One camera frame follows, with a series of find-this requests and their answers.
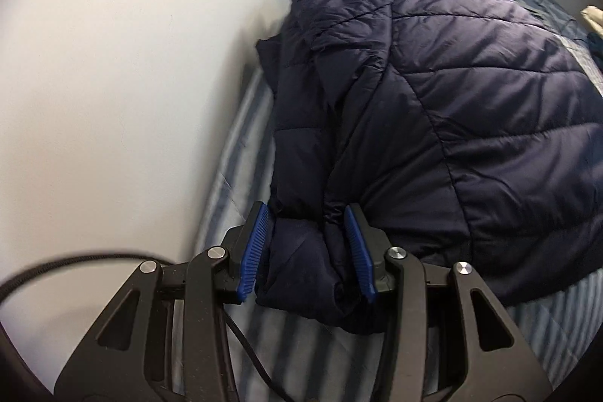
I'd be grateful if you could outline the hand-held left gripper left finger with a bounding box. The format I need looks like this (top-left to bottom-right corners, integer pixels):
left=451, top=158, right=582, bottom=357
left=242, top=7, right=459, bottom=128
left=54, top=201, right=270, bottom=402

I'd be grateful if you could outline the bed with striped sheet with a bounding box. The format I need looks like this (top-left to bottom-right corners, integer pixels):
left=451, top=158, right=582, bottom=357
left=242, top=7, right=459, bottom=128
left=191, top=0, right=603, bottom=402

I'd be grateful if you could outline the navy puffer jacket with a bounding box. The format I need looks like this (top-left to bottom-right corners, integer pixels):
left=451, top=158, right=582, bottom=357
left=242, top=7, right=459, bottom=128
left=254, top=0, right=603, bottom=334

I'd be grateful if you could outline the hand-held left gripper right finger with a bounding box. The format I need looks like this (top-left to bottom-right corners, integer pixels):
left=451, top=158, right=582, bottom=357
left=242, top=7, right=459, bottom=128
left=344, top=203, right=552, bottom=402

